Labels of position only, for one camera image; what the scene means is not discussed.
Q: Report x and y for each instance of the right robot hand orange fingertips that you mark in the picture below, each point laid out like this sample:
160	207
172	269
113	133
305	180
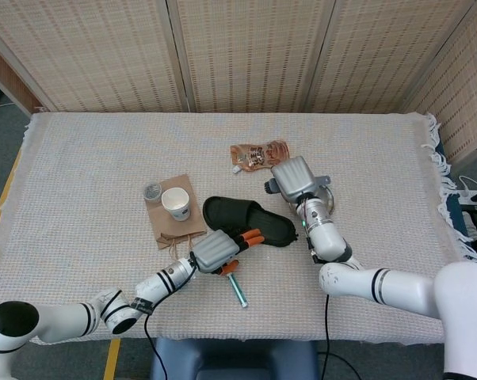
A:
294	178

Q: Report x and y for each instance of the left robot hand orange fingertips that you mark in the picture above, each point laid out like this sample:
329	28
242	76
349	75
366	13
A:
214	251

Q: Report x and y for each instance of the black rubber slipper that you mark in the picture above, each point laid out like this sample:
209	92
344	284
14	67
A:
226	211

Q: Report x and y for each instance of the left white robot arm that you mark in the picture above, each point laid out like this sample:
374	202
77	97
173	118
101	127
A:
64	320

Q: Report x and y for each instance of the round steel plate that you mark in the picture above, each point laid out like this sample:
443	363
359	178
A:
329	202

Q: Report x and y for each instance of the orange sauce pouch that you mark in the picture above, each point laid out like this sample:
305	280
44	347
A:
254	154

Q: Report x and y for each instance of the green white marker pen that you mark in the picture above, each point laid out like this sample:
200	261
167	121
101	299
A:
238	291

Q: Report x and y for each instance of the white paper cup blue flower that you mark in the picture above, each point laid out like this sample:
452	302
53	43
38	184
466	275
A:
177	204

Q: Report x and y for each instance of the brown paper bag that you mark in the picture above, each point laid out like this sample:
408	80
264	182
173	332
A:
159	225

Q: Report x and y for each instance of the bamboo folding screen panel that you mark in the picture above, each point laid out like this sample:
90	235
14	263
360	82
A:
381	51
96	51
468	79
250	51

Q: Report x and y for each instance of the white woven tablecloth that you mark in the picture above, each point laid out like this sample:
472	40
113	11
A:
104	158

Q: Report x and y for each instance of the white power strip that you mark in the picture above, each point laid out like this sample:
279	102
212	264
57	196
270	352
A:
472	194

